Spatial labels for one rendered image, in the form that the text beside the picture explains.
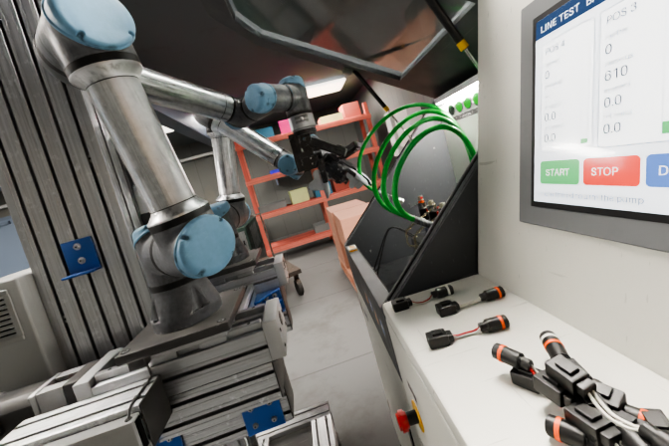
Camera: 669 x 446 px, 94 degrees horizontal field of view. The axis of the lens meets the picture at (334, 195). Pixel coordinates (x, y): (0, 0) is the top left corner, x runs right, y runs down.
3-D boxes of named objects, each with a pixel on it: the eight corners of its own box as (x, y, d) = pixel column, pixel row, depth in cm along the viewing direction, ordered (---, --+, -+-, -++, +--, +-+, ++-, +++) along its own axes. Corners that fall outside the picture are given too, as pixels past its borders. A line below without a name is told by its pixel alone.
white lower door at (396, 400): (392, 423, 140) (352, 281, 134) (397, 421, 140) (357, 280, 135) (466, 633, 76) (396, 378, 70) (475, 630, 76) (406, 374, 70)
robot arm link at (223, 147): (212, 234, 127) (192, 99, 122) (229, 226, 142) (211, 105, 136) (241, 232, 126) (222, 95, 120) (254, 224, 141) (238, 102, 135)
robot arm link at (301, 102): (269, 84, 90) (291, 85, 96) (280, 120, 90) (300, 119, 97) (287, 73, 84) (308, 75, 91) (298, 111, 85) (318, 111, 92)
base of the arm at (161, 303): (140, 342, 64) (124, 298, 63) (168, 312, 79) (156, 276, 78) (214, 319, 66) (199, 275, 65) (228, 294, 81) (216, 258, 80)
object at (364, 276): (354, 281, 133) (344, 246, 131) (364, 278, 133) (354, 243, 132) (397, 372, 71) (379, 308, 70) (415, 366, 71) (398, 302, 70)
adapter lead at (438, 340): (431, 350, 46) (428, 337, 46) (427, 342, 48) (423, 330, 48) (512, 331, 46) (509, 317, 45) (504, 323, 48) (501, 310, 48)
